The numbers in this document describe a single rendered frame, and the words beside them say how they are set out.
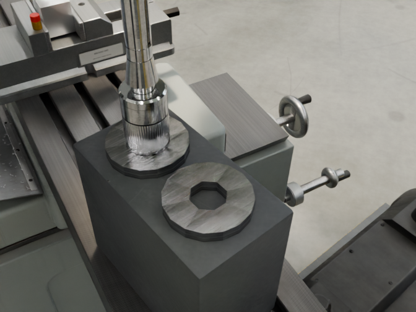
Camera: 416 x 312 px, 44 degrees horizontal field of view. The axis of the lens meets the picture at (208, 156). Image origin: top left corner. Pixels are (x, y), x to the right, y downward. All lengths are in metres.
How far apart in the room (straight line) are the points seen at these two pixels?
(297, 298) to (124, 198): 0.27
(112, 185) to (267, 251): 0.17
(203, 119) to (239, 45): 1.76
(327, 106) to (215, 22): 0.89
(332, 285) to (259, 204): 0.61
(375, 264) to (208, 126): 0.45
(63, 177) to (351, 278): 0.62
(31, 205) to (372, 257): 0.69
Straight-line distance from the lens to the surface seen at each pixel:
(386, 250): 1.17
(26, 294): 1.11
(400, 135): 2.38
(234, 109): 1.21
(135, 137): 0.51
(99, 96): 0.94
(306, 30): 2.96
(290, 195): 1.31
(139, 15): 0.45
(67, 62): 0.97
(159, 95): 0.49
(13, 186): 0.91
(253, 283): 0.54
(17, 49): 0.97
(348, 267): 1.12
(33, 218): 0.96
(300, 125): 1.33
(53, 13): 0.95
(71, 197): 0.77
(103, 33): 0.96
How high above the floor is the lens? 1.50
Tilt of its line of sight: 45 degrees down
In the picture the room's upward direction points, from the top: 1 degrees clockwise
